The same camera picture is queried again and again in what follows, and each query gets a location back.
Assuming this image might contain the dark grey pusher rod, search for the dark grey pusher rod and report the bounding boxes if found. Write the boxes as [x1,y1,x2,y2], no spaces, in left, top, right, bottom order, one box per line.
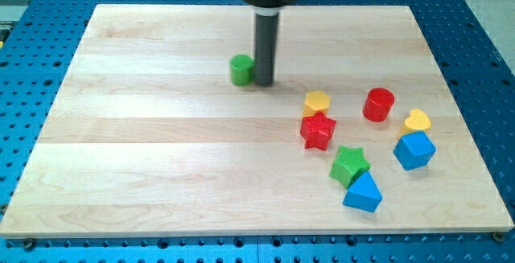
[254,7,279,86]

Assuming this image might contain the light wooden board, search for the light wooden board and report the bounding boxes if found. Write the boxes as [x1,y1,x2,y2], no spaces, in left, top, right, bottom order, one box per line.
[1,4,513,238]

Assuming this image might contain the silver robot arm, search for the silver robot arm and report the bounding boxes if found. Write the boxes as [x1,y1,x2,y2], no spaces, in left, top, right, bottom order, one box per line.
[242,0,297,86]

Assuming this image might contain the green star block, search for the green star block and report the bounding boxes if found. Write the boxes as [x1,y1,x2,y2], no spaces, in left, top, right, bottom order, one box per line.
[329,146,371,189]

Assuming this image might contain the blue triangle block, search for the blue triangle block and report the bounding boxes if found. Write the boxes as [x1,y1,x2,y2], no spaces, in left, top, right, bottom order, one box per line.
[342,171,383,212]

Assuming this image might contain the blue cube block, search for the blue cube block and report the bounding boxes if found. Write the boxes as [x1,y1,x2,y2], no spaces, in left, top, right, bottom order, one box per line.
[393,131,436,171]

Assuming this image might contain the green cylinder block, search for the green cylinder block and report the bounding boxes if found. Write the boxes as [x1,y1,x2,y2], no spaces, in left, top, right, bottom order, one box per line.
[230,54,254,86]

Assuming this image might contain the red star block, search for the red star block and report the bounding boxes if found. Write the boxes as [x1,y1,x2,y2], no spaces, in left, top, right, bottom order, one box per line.
[300,112,337,151]

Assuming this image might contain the red cylinder block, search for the red cylinder block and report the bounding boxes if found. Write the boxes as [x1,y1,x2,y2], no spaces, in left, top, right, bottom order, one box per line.
[362,88,395,122]

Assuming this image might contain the yellow hexagon block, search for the yellow hexagon block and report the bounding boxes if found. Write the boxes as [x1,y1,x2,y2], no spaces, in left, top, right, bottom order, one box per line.
[303,90,331,117]

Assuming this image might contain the yellow heart block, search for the yellow heart block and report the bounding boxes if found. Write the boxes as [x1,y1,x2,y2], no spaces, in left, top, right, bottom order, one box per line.
[398,109,431,137]

